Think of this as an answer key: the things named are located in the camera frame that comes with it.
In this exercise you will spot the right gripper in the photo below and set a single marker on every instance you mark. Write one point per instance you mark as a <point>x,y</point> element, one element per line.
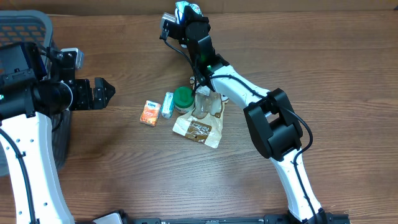
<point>189,18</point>

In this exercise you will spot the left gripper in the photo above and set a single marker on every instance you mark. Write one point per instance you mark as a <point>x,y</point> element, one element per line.
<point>87,100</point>

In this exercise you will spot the orange tissue pack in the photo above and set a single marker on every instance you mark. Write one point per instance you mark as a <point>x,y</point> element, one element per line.
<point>150,113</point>

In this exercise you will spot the blue tissue pack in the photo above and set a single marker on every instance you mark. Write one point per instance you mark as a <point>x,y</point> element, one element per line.
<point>168,105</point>

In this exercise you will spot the green lid jar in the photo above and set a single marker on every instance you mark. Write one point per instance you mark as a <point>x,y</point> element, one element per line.
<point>183,100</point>

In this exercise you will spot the beige snack pouch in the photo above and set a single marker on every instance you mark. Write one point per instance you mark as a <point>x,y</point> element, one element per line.
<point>204,124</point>

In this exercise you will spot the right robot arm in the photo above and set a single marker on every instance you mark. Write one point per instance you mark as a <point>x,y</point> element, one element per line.
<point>275,129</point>

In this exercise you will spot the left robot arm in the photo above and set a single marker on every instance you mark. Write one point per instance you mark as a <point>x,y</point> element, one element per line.
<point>38,82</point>

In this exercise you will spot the white barcode scanner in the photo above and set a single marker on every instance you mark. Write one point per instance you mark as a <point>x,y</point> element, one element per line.
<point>189,12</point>

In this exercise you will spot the grey plastic mesh basket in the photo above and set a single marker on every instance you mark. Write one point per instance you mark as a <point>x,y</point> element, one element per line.
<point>35,26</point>

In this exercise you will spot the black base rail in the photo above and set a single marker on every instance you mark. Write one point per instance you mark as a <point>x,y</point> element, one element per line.
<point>121,217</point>

